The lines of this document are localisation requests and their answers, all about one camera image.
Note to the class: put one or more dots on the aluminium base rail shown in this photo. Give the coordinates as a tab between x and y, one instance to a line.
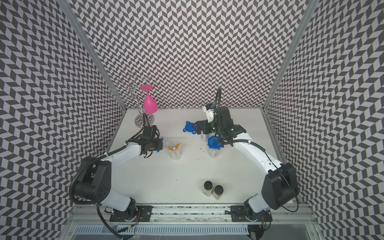
215	221

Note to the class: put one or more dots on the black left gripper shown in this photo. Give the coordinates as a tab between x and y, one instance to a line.
160	146

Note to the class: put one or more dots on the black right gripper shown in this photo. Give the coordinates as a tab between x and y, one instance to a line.
205	123

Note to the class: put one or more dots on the black cap jar left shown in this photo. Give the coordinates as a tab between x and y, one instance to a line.
208	188

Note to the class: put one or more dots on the pink plastic wine glass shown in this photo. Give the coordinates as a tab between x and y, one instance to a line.
150	105

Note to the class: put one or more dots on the black cap jar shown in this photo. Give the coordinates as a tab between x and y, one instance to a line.
208	188
218	192

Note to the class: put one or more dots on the tall clear container back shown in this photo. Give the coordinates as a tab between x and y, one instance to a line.
204	137

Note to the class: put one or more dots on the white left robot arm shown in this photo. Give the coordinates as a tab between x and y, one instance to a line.
93	181

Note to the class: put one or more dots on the black cap jar right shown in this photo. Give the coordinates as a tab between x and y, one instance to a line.
218	192

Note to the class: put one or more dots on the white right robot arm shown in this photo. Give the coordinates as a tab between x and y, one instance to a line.
280	183

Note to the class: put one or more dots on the aluminium corner post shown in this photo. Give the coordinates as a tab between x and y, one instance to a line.
67	10
291	51

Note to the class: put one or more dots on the blue lid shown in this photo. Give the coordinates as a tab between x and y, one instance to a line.
189	128
214	143

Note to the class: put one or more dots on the aluminium right corner post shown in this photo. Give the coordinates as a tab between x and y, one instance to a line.
291	51

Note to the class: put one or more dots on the aluminium left corner post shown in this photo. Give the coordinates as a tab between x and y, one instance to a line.
67	10

